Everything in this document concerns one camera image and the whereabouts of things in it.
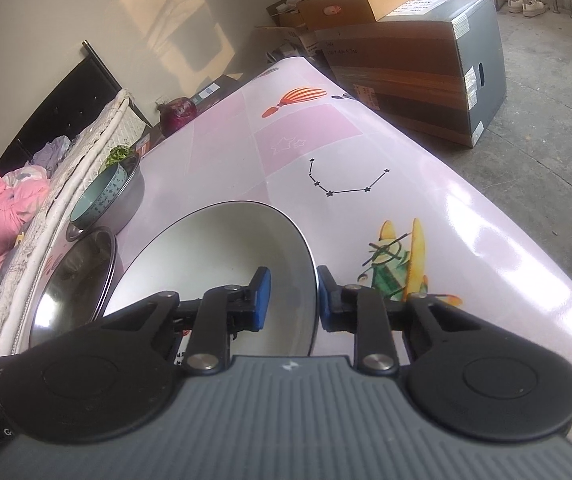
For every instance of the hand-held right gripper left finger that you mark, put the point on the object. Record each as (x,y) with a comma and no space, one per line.
(262,301)

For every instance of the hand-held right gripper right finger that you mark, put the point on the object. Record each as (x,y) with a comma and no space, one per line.
(323,301)

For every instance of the stainless steel bowl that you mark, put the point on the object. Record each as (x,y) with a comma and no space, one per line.
(128,200)

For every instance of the blue-green patterned bowl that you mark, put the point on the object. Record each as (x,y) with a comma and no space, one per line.
(96,200)

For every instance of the pink balloon-print tablecloth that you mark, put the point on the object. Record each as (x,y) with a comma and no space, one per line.
(366,210)

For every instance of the stainless steel plate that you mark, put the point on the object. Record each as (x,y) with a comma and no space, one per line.
(71,285)

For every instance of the red onion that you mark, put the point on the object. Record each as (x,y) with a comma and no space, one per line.
(178,115)

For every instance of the green leafy lettuce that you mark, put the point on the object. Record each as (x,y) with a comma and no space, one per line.
(116,155)

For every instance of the dark printed flat box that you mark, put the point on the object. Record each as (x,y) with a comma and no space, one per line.
(216,87)

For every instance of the white quilted mattress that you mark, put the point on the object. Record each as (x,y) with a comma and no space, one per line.
(116,120)

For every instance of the large grey printed carton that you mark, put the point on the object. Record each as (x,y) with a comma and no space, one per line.
(416,70)

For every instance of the purple cloth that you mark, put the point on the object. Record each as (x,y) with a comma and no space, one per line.
(51,152)

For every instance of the pile of small cardboard boxes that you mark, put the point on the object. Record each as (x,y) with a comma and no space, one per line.
(291,25)

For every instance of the black headboard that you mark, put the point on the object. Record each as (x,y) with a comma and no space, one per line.
(51,105)

